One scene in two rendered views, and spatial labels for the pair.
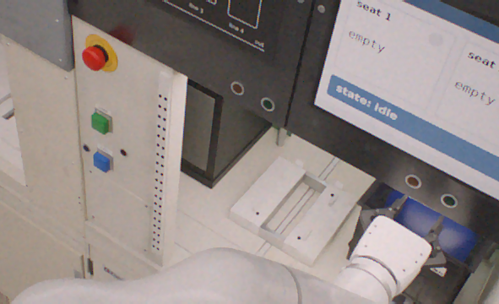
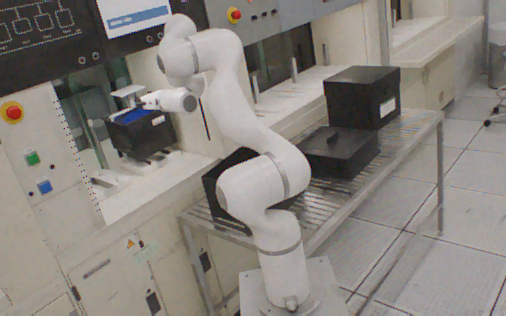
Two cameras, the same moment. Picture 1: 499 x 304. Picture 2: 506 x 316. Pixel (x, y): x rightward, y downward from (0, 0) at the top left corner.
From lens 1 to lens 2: 1.28 m
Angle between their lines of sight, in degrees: 59
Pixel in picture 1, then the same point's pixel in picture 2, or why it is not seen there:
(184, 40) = (50, 58)
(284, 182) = not seen: hidden behind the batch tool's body
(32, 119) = not seen: outside the picture
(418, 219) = not seen: hidden behind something
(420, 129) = (138, 16)
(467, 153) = (152, 13)
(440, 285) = (166, 125)
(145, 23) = (28, 66)
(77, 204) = (46, 249)
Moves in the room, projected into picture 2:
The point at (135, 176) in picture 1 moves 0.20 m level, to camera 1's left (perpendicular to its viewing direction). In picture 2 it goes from (65, 175) to (20, 209)
